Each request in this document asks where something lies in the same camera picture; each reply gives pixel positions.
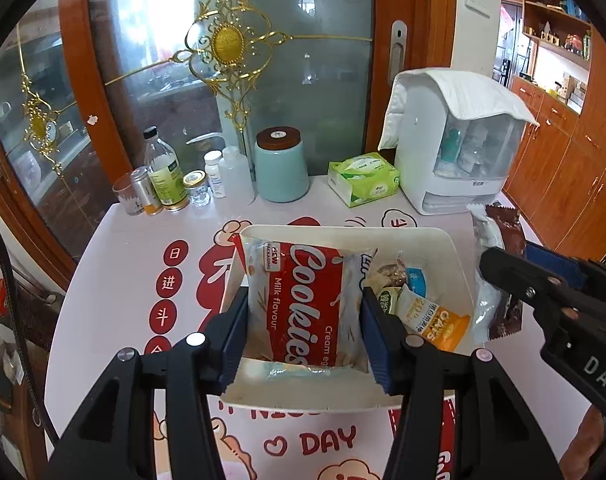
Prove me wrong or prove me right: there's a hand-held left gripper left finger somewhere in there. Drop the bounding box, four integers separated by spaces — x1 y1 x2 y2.
43 285 251 480

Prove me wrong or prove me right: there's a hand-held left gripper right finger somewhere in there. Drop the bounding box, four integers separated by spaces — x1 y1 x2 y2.
360 286 566 480

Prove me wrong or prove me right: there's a glass door gold ornament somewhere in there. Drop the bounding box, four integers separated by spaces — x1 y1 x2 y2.
0 0 134 281
58 0 459 201

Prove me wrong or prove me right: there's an orange white oat bar packet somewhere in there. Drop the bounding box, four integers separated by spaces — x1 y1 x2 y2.
393 284 471 353

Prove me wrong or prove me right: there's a small green packet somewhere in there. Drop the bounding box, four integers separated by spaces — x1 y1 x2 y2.
374 287 401 316

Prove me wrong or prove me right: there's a glass cup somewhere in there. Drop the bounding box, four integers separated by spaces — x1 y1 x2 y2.
112 177 144 217

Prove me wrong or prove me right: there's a white quilted cloth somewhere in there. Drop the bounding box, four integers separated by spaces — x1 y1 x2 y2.
378 67 540 151

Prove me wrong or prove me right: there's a small glass jar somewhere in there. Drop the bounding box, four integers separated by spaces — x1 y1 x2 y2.
183 170 210 207

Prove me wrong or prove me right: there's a silver door handle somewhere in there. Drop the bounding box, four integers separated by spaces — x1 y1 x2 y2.
388 20 408 83

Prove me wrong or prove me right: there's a white squeeze bottle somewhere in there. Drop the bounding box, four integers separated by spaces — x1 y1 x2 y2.
185 132 256 206

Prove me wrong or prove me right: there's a wooden wall shelf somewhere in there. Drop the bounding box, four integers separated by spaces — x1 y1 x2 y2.
520 0 596 116

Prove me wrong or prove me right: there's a white pill bottle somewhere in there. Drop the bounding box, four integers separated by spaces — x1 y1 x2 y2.
204 150 227 199

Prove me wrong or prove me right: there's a clear packet brown snack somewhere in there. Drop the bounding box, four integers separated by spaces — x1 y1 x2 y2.
370 255 409 291

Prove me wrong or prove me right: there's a dark wooden entry door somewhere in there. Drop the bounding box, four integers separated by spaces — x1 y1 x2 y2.
493 0 526 88

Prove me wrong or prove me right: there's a clear white bread packet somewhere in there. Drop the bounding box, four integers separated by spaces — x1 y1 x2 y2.
466 205 509 343

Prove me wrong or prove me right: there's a white plastic bin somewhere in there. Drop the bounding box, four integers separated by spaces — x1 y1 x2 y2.
218 225 476 411

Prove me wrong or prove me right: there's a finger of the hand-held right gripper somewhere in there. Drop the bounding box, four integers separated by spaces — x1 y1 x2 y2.
480 245 570 312
526 241 606 294

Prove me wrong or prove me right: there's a wooden cabinet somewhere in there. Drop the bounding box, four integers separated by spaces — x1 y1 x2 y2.
503 75 606 266

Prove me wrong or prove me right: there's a small blue packet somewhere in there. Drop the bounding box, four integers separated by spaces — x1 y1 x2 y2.
403 267 429 298

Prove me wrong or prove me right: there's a black cable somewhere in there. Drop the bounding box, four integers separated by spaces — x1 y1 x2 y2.
0 210 58 441

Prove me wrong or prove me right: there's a teal canister brown lid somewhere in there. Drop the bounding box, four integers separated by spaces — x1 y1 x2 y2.
254 127 310 204

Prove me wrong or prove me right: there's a white countertop sterilizer cabinet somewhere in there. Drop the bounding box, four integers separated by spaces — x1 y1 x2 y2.
394 72 526 216

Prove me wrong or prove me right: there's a glass bottle green label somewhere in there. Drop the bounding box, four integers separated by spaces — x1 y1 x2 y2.
143 127 191 211

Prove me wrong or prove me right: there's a red white cookie packet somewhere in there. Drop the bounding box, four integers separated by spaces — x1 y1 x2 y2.
233 239 379 375

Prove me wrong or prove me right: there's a metal can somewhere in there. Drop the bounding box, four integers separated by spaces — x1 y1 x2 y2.
129 169 164 216

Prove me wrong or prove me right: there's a blue-edged cake packet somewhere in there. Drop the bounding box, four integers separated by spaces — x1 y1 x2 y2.
263 360 369 383

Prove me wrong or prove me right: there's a green tissue pack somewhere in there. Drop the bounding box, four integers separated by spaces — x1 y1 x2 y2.
328 152 401 209

